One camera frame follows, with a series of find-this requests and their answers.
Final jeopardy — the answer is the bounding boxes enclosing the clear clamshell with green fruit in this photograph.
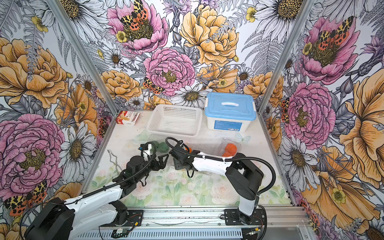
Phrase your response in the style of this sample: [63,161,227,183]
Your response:
[139,138,170,154]

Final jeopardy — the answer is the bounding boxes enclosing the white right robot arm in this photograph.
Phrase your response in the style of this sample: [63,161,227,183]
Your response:
[166,137,264,217]

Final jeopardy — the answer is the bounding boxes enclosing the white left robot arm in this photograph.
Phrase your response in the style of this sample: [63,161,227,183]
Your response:
[22,153,169,240]

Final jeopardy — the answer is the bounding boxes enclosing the green toy fruit right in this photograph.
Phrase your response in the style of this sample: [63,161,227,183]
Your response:
[158,142,170,153]

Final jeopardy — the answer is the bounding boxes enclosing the white perforated plastic basket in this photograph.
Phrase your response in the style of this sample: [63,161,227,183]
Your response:
[146,105,203,138]

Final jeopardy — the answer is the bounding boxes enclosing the red and white carton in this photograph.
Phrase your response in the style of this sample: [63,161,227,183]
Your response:
[115,111,140,126]

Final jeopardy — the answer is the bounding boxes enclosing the blue lidded storage box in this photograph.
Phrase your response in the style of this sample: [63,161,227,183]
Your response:
[205,93,257,133]

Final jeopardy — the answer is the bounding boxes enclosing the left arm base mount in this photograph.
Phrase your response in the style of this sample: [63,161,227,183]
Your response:
[102,209,144,228]

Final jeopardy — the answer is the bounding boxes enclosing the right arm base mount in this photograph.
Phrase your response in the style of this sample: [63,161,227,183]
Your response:
[220,206,267,227]

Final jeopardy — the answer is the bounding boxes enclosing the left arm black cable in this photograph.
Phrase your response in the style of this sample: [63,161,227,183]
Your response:
[19,141,158,235]

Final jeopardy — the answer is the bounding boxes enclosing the aluminium front rail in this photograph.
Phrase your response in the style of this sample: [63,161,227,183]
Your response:
[75,206,317,240]

